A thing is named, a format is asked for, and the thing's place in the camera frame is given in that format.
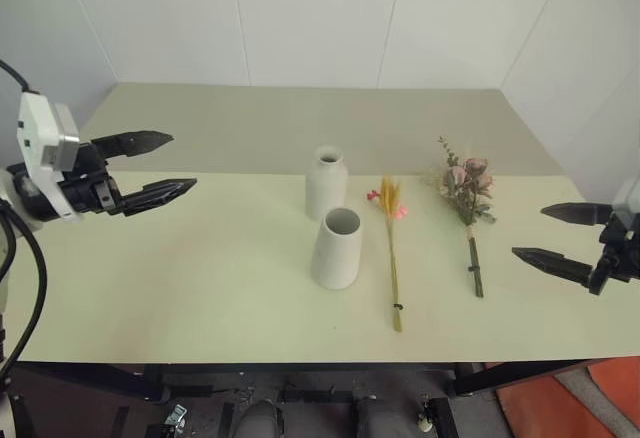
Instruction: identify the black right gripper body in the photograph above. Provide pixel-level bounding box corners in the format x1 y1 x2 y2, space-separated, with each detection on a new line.
588 212 640 297

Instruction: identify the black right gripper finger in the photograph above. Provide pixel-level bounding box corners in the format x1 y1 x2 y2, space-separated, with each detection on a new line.
510 245 596 290
540 201 614 230

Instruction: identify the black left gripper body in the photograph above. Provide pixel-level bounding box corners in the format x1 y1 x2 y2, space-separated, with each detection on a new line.
56 140 126 219

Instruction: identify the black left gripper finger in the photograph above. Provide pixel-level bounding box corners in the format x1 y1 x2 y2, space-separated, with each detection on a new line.
120 177 199 218
92 130 176 161

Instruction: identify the white bottle-shaped vase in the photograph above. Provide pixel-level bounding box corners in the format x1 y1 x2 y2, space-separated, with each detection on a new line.
304 145 350 223

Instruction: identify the white cone-shaped vase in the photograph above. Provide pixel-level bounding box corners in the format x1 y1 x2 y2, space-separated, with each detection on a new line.
309 206 364 292

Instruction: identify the pink rose bouquet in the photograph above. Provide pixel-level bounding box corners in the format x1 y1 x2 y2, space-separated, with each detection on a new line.
423 134 499 300

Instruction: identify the orange floor mat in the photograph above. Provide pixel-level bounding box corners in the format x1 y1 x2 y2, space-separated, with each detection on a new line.
492 356 640 438

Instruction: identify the yellow wheat flower bunch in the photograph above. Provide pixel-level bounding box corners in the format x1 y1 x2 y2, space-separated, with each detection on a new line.
366 174 413 335

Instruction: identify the small silver metal clamp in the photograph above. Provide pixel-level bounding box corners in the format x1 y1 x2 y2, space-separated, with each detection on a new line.
166 404 190 429

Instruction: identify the dark grey rounded shape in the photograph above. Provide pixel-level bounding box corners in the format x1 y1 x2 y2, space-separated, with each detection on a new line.
234 399 287 438

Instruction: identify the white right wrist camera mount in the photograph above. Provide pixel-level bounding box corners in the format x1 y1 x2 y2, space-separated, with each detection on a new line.
610 175 640 234

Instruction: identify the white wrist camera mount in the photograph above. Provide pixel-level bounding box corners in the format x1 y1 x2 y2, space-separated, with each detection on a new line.
610 175 640 234
15 91 82 223

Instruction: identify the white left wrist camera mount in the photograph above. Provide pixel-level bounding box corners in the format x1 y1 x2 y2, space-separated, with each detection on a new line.
15 91 82 223

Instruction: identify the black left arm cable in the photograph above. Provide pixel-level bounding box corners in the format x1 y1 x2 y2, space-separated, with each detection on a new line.
0 59 50 379

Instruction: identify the black metal table frame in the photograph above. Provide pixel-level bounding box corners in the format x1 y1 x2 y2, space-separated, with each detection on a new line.
9 345 624 438

